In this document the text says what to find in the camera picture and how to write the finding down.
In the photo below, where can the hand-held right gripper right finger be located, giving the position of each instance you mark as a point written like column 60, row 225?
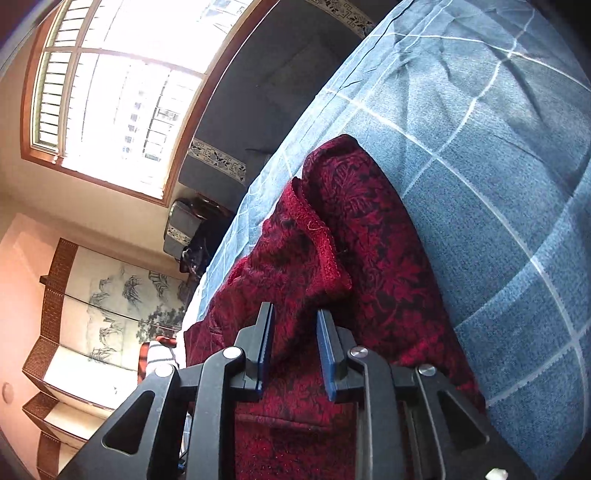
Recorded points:
column 326, row 355

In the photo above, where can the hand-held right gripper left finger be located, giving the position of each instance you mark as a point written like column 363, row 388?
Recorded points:
column 265, row 346

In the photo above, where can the red patterned knit garment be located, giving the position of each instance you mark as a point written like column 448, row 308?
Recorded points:
column 369, row 230

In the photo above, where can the red white striped cloth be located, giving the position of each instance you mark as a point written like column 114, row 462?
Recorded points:
column 154, row 355

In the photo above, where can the black bag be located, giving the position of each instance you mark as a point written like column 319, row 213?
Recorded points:
column 207, row 240

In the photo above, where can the grey bedside pillow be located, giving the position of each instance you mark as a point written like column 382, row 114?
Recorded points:
column 178, row 226

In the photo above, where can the folding screen with ink painting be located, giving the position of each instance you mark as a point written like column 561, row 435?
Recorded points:
column 92, row 323

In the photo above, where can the blue checked bed sheet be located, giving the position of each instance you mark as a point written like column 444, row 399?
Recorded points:
column 485, row 184

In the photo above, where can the dark headboard with patterned trim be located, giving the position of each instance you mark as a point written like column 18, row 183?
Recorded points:
column 258, row 92

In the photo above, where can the wooden framed barred window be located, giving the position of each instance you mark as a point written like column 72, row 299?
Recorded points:
column 115, row 115

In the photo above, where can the round wall fixture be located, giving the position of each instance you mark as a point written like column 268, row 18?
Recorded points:
column 7, row 392

